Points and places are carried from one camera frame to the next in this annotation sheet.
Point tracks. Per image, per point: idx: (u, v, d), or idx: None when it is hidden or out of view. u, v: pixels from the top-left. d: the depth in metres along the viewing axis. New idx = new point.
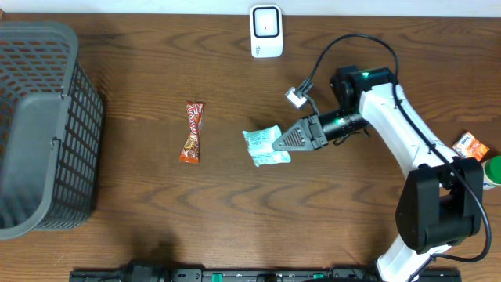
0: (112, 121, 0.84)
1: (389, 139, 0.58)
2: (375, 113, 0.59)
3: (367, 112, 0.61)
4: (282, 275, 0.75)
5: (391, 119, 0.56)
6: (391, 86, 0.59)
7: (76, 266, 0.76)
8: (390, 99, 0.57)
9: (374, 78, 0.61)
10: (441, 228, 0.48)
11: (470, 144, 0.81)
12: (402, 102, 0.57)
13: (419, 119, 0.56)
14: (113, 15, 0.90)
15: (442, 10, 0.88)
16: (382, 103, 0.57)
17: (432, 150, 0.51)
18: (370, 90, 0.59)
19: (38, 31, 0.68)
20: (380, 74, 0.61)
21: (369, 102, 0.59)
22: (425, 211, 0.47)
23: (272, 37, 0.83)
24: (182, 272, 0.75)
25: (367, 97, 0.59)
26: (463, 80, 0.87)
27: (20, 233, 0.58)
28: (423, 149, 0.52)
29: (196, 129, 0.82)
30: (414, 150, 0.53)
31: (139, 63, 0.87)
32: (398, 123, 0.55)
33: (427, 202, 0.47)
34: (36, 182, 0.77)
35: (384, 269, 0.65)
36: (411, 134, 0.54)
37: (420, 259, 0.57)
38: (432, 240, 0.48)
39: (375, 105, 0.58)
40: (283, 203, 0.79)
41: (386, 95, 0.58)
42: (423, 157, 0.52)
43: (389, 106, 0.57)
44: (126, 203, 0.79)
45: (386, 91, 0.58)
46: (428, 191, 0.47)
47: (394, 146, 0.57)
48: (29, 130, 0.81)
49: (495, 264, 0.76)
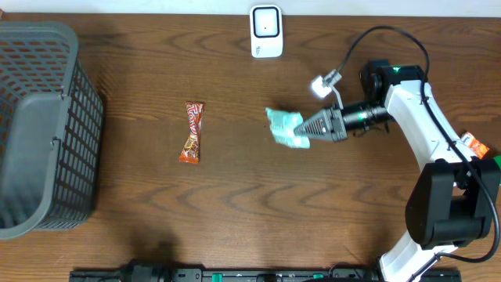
0: (112, 121, 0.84)
1: (410, 134, 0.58)
2: (400, 107, 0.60)
3: (391, 106, 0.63)
4: (281, 275, 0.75)
5: (415, 113, 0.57)
6: (420, 83, 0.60)
7: (77, 266, 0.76)
8: (416, 95, 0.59)
9: (405, 74, 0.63)
10: (449, 225, 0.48)
11: (470, 144, 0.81)
12: (428, 99, 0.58)
13: (443, 117, 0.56)
14: (113, 15, 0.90)
15: (442, 10, 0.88)
16: (409, 98, 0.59)
17: (452, 147, 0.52)
18: (398, 84, 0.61)
19: (38, 32, 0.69)
20: (410, 71, 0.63)
21: (396, 95, 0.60)
22: (435, 206, 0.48)
23: (272, 37, 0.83)
24: (182, 272, 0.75)
25: (394, 89, 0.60)
26: (463, 80, 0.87)
27: (21, 233, 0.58)
28: (443, 145, 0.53)
29: (196, 129, 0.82)
30: (434, 145, 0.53)
31: (140, 63, 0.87)
32: (421, 117, 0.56)
33: (439, 197, 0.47)
34: (36, 182, 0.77)
35: (386, 265, 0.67)
36: (434, 129, 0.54)
37: (423, 259, 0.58)
38: (440, 236, 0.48)
39: (401, 99, 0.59)
40: (283, 202, 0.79)
41: (413, 91, 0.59)
42: (441, 152, 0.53)
43: (415, 101, 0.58)
44: (126, 203, 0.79)
45: (413, 87, 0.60)
46: (441, 186, 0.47)
47: (414, 141, 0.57)
48: (29, 130, 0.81)
49: (495, 264, 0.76)
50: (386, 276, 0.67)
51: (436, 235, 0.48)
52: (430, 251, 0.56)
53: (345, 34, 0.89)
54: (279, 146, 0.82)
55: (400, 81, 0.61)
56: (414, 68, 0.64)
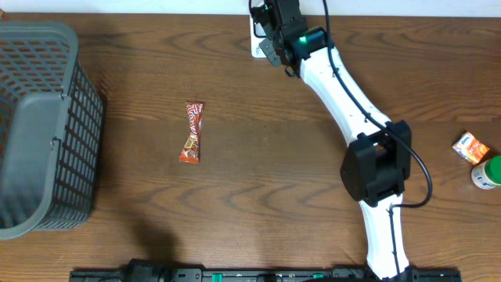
0: (112, 121, 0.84)
1: (330, 107, 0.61)
2: (315, 81, 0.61)
3: (307, 78, 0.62)
4: (281, 275, 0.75)
5: (330, 88, 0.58)
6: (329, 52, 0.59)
7: (77, 266, 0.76)
8: (327, 66, 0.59)
9: (311, 42, 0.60)
10: (380, 183, 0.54)
11: (470, 143, 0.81)
12: (338, 69, 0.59)
13: (355, 85, 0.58)
14: (113, 15, 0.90)
15: (442, 10, 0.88)
16: (321, 72, 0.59)
17: (368, 119, 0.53)
18: (308, 58, 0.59)
19: (38, 31, 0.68)
20: (313, 36, 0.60)
21: (308, 70, 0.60)
22: (364, 175, 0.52)
23: None
24: (182, 272, 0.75)
25: (306, 65, 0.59)
26: (463, 80, 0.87)
27: (22, 233, 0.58)
28: (361, 117, 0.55)
29: (196, 129, 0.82)
30: (352, 119, 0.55)
31: (139, 63, 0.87)
32: (336, 92, 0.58)
33: (366, 167, 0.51)
34: (36, 182, 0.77)
35: (376, 262, 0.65)
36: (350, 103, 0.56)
37: (384, 224, 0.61)
38: (374, 193, 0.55)
39: (314, 74, 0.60)
40: (283, 202, 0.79)
41: (324, 63, 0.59)
42: (358, 126, 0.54)
43: (327, 74, 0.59)
44: (126, 203, 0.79)
45: (323, 59, 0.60)
46: (365, 160, 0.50)
47: (336, 115, 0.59)
48: (29, 130, 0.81)
49: (495, 263, 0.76)
50: (381, 274, 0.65)
51: (370, 193, 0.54)
52: (383, 211, 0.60)
53: (346, 34, 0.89)
54: (280, 146, 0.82)
55: (309, 55, 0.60)
56: (316, 31, 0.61)
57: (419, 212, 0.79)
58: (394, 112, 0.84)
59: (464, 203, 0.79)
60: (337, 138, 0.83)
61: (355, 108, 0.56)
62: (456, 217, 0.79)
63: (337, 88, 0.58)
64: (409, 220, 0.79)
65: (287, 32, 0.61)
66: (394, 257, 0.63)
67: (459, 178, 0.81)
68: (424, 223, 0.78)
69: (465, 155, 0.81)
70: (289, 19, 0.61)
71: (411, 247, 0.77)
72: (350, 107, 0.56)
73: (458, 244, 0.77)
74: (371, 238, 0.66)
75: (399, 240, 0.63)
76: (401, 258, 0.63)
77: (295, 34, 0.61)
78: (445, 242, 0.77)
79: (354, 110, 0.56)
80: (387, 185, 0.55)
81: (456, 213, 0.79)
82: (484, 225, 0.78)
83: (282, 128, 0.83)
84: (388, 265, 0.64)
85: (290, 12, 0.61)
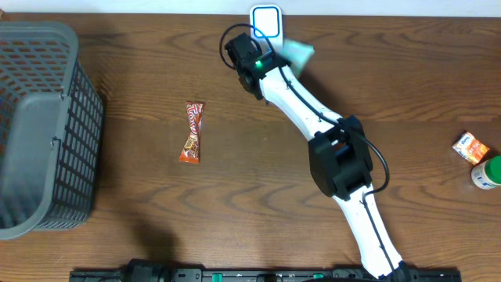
0: (112, 121, 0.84)
1: (290, 115, 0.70)
2: (273, 94, 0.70)
3: (267, 94, 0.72)
4: (281, 274, 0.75)
5: (287, 99, 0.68)
6: (280, 69, 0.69)
7: (77, 266, 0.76)
8: (282, 81, 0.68)
9: (266, 66, 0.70)
10: (344, 175, 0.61)
11: (470, 144, 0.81)
12: (291, 81, 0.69)
13: (308, 92, 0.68)
14: (113, 15, 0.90)
15: (442, 10, 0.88)
16: (276, 87, 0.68)
17: (321, 118, 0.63)
18: (264, 77, 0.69)
19: (38, 32, 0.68)
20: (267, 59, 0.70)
21: (266, 88, 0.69)
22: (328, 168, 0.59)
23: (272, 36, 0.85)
24: (182, 272, 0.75)
25: (263, 83, 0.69)
26: (463, 80, 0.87)
27: (22, 233, 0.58)
28: (315, 119, 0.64)
29: (196, 129, 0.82)
30: (308, 122, 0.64)
31: (139, 63, 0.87)
32: (292, 102, 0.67)
33: (327, 160, 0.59)
34: (36, 182, 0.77)
35: (370, 262, 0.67)
36: (305, 110, 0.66)
37: (362, 218, 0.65)
38: (343, 186, 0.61)
39: (272, 88, 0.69)
40: (283, 203, 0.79)
41: (278, 79, 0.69)
42: (315, 125, 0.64)
43: (282, 88, 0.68)
44: (126, 203, 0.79)
45: (275, 74, 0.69)
46: (323, 153, 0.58)
47: (296, 121, 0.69)
48: (28, 130, 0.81)
49: (495, 263, 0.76)
50: (376, 273, 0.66)
51: (339, 186, 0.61)
52: (358, 204, 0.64)
53: (346, 34, 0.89)
54: (279, 146, 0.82)
55: (265, 74, 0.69)
56: (268, 55, 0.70)
57: (419, 213, 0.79)
58: (393, 112, 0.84)
59: (463, 203, 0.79)
60: None
61: (309, 112, 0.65)
62: (456, 217, 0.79)
63: (292, 98, 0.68)
64: (409, 221, 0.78)
65: (245, 61, 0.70)
66: (384, 252, 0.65)
67: (458, 178, 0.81)
68: (423, 224, 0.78)
69: (465, 155, 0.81)
70: (245, 53, 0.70)
71: (411, 248, 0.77)
72: (306, 113, 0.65)
73: (458, 244, 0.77)
74: (357, 235, 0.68)
75: (382, 233, 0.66)
76: (392, 254, 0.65)
77: (251, 63, 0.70)
78: (445, 243, 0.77)
79: (308, 113, 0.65)
80: (353, 176, 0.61)
81: (456, 213, 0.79)
82: (484, 225, 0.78)
83: (282, 128, 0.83)
84: (383, 262, 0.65)
85: (244, 46, 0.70)
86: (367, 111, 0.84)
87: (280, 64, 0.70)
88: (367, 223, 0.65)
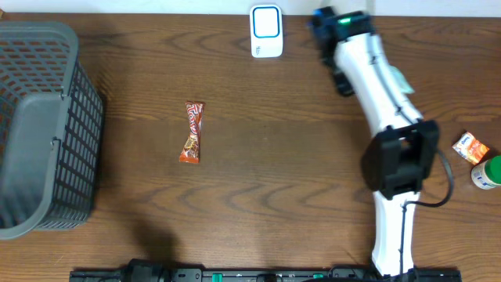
0: (112, 121, 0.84)
1: (360, 93, 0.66)
2: (348, 63, 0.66)
3: (344, 62, 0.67)
4: (281, 274, 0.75)
5: (365, 76, 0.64)
6: (368, 37, 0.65)
7: (77, 267, 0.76)
8: (367, 53, 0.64)
9: (352, 27, 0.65)
10: (398, 177, 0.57)
11: (470, 143, 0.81)
12: (377, 57, 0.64)
13: (391, 78, 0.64)
14: (113, 15, 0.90)
15: (442, 10, 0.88)
16: (359, 58, 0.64)
17: (399, 113, 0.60)
18: (346, 41, 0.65)
19: (38, 32, 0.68)
20: (356, 19, 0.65)
21: (345, 52, 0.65)
22: (386, 167, 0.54)
23: (272, 37, 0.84)
24: (182, 272, 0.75)
25: (344, 46, 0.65)
26: (463, 80, 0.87)
27: (22, 233, 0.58)
28: (391, 110, 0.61)
29: (196, 129, 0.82)
30: (383, 110, 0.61)
31: (139, 63, 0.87)
32: (370, 80, 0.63)
33: (389, 160, 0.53)
34: (36, 182, 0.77)
35: (381, 260, 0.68)
36: (383, 95, 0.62)
37: (396, 219, 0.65)
38: (392, 186, 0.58)
39: (350, 56, 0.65)
40: (283, 203, 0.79)
41: (365, 48, 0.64)
42: (390, 117, 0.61)
43: (365, 61, 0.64)
44: (126, 203, 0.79)
45: (362, 43, 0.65)
46: (389, 153, 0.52)
47: (366, 102, 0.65)
48: (29, 130, 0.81)
49: (495, 264, 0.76)
50: (383, 271, 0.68)
51: (387, 186, 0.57)
52: (398, 207, 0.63)
53: None
54: (279, 146, 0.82)
55: (347, 37, 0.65)
56: (359, 17, 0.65)
57: (419, 213, 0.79)
58: None
59: (463, 203, 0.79)
60: (338, 138, 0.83)
61: (386, 99, 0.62)
62: (457, 218, 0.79)
63: (372, 76, 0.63)
64: None
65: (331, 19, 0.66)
66: (399, 255, 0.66)
67: (459, 178, 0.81)
68: (424, 224, 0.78)
69: (464, 155, 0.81)
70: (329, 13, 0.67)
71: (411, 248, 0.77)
72: (382, 100, 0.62)
73: (458, 244, 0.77)
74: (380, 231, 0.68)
75: (407, 238, 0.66)
76: (405, 261, 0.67)
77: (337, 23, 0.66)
78: (445, 243, 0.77)
79: (387, 101, 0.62)
80: (406, 179, 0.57)
81: (457, 213, 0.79)
82: (485, 225, 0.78)
83: (282, 128, 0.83)
84: (393, 263, 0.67)
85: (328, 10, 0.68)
86: None
87: (371, 33, 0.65)
88: (398, 225, 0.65)
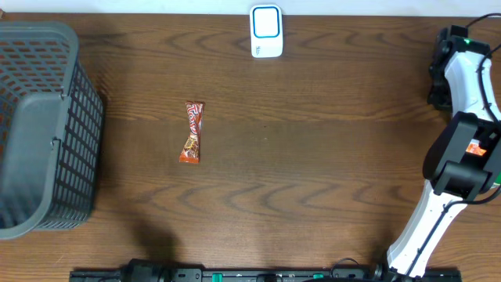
0: (113, 121, 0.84)
1: (455, 90, 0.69)
2: (455, 68, 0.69)
3: (448, 68, 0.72)
4: (281, 275, 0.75)
5: (468, 77, 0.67)
6: (484, 57, 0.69)
7: (77, 267, 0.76)
8: (475, 63, 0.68)
9: (473, 47, 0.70)
10: (458, 170, 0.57)
11: None
12: (484, 69, 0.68)
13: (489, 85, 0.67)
14: (113, 15, 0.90)
15: (442, 10, 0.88)
16: (469, 65, 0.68)
17: (485, 109, 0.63)
18: (463, 52, 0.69)
19: (38, 32, 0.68)
20: (476, 43, 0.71)
21: (457, 59, 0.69)
22: (452, 146, 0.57)
23: (272, 37, 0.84)
24: (182, 272, 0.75)
25: (457, 56, 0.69)
26: None
27: (21, 233, 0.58)
28: (480, 105, 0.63)
29: (196, 129, 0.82)
30: (472, 103, 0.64)
31: (140, 64, 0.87)
32: (470, 81, 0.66)
33: (459, 139, 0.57)
34: (37, 182, 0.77)
35: (394, 254, 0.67)
36: (476, 92, 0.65)
37: (433, 219, 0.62)
38: (448, 175, 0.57)
39: (461, 62, 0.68)
40: (283, 202, 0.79)
41: (473, 60, 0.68)
42: (477, 110, 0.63)
43: (472, 68, 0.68)
44: (127, 203, 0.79)
45: (474, 58, 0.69)
46: (464, 130, 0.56)
47: (456, 97, 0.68)
48: (29, 130, 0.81)
49: (495, 263, 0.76)
50: (391, 264, 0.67)
51: (445, 173, 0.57)
52: (439, 205, 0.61)
53: (347, 34, 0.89)
54: (279, 146, 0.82)
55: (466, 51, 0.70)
56: (483, 45, 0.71)
57: None
58: (394, 112, 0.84)
59: None
60: (338, 139, 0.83)
61: (480, 97, 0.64)
62: (457, 217, 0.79)
63: (474, 79, 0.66)
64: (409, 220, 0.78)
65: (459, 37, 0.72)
66: (416, 255, 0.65)
67: None
68: None
69: None
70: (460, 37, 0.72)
71: None
72: (474, 95, 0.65)
73: (458, 244, 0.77)
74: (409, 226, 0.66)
75: (432, 241, 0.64)
76: (419, 265, 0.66)
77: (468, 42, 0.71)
78: (445, 243, 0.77)
79: (478, 97, 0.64)
80: (463, 179, 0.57)
81: (457, 213, 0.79)
82: (486, 225, 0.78)
83: (282, 127, 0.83)
84: (407, 262, 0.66)
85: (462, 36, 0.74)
86: (367, 111, 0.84)
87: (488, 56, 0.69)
88: (432, 225, 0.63)
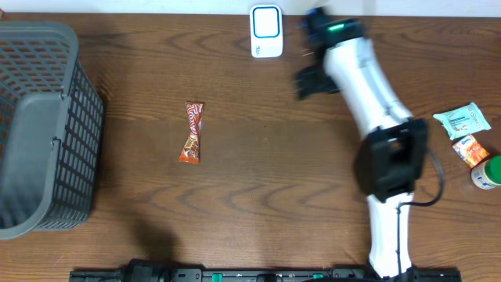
0: (112, 121, 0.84)
1: (354, 96, 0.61)
2: (339, 69, 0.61)
3: (332, 69, 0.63)
4: (281, 275, 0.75)
5: (355, 79, 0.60)
6: (358, 43, 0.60)
7: (77, 267, 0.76)
8: (357, 57, 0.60)
9: (345, 32, 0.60)
10: (388, 180, 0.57)
11: (470, 146, 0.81)
12: (366, 62, 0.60)
13: (377, 81, 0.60)
14: (113, 15, 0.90)
15: (442, 10, 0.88)
16: (351, 63, 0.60)
17: (387, 113, 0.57)
18: (337, 46, 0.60)
19: (38, 32, 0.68)
20: (347, 26, 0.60)
21: (336, 58, 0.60)
22: (377, 166, 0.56)
23: (272, 37, 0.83)
24: (182, 272, 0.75)
25: (335, 52, 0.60)
26: (463, 80, 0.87)
27: (21, 233, 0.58)
28: (380, 110, 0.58)
29: (196, 129, 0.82)
30: (371, 111, 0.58)
31: (139, 64, 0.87)
32: (358, 84, 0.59)
33: (381, 157, 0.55)
34: (37, 182, 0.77)
35: (378, 264, 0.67)
36: (370, 96, 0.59)
37: (391, 218, 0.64)
38: (385, 188, 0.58)
39: (340, 60, 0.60)
40: (283, 203, 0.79)
41: (354, 54, 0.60)
42: (378, 118, 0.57)
43: (354, 65, 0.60)
44: (126, 203, 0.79)
45: (354, 48, 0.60)
46: (380, 150, 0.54)
47: (358, 106, 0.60)
48: (29, 130, 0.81)
49: (494, 263, 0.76)
50: (381, 273, 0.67)
51: (380, 189, 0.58)
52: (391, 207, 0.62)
53: None
54: (279, 146, 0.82)
55: (340, 42, 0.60)
56: (351, 27, 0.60)
57: (419, 212, 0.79)
58: None
59: (464, 204, 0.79)
60: (338, 138, 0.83)
61: (376, 103, 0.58)
62: (456, 217, 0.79)
63: (361, 79, 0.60)
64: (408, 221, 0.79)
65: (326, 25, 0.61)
66: (398, 257, 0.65)
67: (458, 178, 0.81)
68: (424, 223, 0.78)
69: (463, 155, 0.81)
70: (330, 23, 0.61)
71: (411, 248, 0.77)
72: (372, 99, 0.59)
73: (458, 244, 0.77)
74: (376, 232, 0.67)
75: (404, 240, 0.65)
76: (405, 259, 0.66)
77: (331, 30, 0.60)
78: (445, 242, 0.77)
79: (376, 102, 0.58)
80: (398, 182, 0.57)
81: (457, 213, 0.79)
82: (485, 225, 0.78)
83: (282, 127, 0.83)
84: (391, 265, 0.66)
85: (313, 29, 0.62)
86: None
87: (361, 37, 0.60)
88: (394, 224, 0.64)
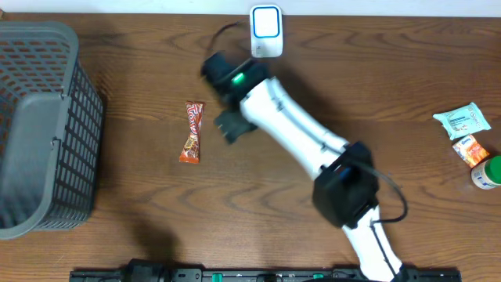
0: (112, 121, 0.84)
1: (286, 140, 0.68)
2: (262, 116, 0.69)
3: (257, 119, 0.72)
4: (281, 274, 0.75)
5: (278, 124, 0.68)
6: (268, 84, 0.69)
7: (77, 267, 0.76)
8: (272, 101, 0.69)
9: (250, 77, 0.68)
10: (352, 206, 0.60)
11: (470, 146, 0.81)
12: (282, 103, 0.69)
13: (299, 117, 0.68)
14: (113, 15, 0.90)
15: (442, 10, 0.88)
16: (267, 110, 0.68)
17: (325, 147, 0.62)
18: (247, 97, 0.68)
19: (39, 32, 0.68)
20: (246, 71, 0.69)
21: (251, 109, 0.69)
22: (339, 199, 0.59)
23: (272, 38, 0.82)
24: (182, 272, 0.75)
25: (247, 104, 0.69)
26: (462, 80, 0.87)
27: (22, 233, 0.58)
28: (317, 147, 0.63)
29: (196, 129, 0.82)
30: (308, 151, 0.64)
31: (139, 64, 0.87)
32: (282, 129, 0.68)
33: (340, 191, 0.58)
34: (37, 182, 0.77)
35: (371, 272, 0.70)
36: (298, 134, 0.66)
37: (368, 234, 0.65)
38: (353, 214, 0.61)
39: (257, 110, 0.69)
40: (283, 203, 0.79)
41: (268, 99, 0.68)
42: (320, 157, 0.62)
43: (272, 110, 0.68)
44: (126, 203, 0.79)
45: (265, 92, 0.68)
46: (336, 186, 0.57)
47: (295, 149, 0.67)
48: (29, 130, 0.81)
49: (494, 264, 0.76)
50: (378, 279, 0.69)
51: (351, 215, 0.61)
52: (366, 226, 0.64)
53: (346, 34, 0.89)
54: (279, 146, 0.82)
55: (248, 95, 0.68)
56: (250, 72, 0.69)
57: (419, 212, 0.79)
58: (393, 113, 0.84)
59: (464, 204, 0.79)
60: None
61: (309, 139, 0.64)
62: (456, 217, 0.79)
63: (282, 121, 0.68)
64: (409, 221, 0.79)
65: (221, 77, 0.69)
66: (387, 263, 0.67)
67: (458, 178, 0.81)
68: (424, 223, 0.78)
69: (463, 155, 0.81)
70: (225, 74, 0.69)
71: (411, 248, 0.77)
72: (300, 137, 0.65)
73: (458, 244, 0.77)
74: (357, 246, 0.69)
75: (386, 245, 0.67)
76: (394, 262, 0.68)
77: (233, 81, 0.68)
78: (445, 242, 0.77)
79: (311, 140, 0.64)
80: (359, 205, 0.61)
81: (457, 213, 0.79)
82: (485, 225, 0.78)
83: None
84: (384, 272, 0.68)
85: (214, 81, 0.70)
86: (367, 111, 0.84)
87: (269, 80, 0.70)
88: (372, 238, 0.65)
